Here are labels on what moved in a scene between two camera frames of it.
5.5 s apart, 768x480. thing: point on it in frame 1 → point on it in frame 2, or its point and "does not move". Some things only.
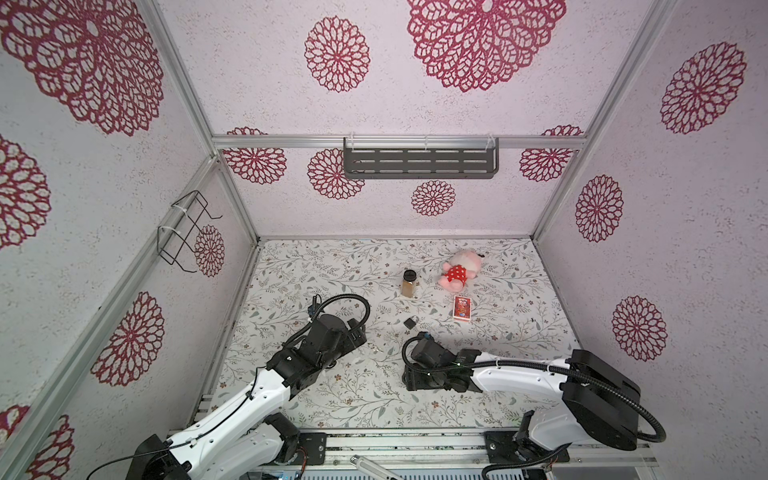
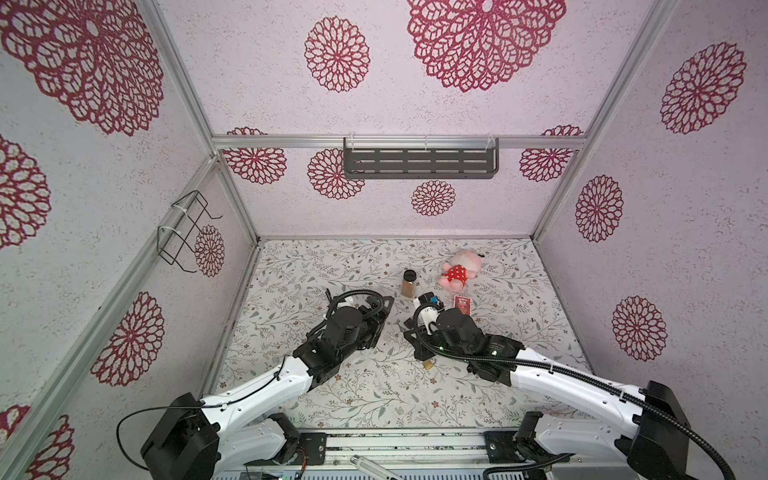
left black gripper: [351, 343] → [375, 321]
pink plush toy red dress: [463, 265] does not move
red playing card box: [462, 308] does not move
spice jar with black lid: [408, 283] does not move
